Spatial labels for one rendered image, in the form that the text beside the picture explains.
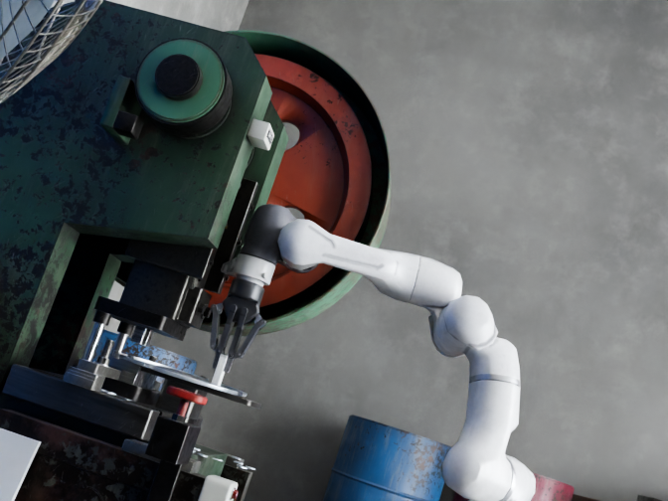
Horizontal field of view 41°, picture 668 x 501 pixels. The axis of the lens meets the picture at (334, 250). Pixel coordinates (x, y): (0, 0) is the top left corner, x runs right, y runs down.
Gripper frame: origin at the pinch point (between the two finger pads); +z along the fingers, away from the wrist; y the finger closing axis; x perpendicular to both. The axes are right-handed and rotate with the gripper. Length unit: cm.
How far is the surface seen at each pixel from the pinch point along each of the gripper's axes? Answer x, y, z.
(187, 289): -5.1, -11.5, -14.3
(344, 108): 33, 3, -78
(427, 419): 330, 56, -16
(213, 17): 282, -131, -201
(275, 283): 33.2, -0.3, -26.3
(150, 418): -21.6, -5.4, 13.2
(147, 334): -1.0, -17.8, -2.8
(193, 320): -3.1, -8.5, -8.5
